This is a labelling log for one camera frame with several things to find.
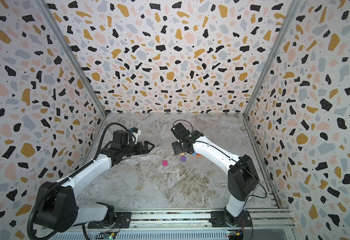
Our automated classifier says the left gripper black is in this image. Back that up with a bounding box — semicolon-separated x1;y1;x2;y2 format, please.
121;140;154;157

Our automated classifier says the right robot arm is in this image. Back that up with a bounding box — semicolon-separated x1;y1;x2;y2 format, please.
171;123;260;227

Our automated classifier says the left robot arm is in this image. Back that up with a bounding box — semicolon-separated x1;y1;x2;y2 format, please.
27;128;155;239

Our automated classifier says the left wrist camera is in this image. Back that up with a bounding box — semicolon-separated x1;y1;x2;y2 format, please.
130;127;142;139

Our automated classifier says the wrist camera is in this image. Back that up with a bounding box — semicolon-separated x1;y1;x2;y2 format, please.
171;123;190;140
130;127;142;139

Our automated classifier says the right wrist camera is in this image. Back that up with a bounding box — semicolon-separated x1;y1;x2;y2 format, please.
171;123;190;140

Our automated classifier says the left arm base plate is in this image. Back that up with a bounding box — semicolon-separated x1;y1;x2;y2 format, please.
88;212;132;230

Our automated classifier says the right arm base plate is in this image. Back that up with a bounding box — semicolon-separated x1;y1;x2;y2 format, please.
209;210;253;228

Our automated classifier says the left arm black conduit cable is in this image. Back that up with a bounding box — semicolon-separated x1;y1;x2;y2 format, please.
26;122;132;240

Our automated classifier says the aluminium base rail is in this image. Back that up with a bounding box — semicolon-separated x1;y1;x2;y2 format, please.
53;209;299;240

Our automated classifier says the left frame aluminium post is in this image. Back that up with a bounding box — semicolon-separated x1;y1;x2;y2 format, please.
35;1;107;118

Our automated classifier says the frame aluminium post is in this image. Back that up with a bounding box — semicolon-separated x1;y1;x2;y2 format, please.
35;1;107;118
243;0;302;118

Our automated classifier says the right frame aluminium post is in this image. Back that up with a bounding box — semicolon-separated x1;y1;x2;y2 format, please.
243;0;302;118

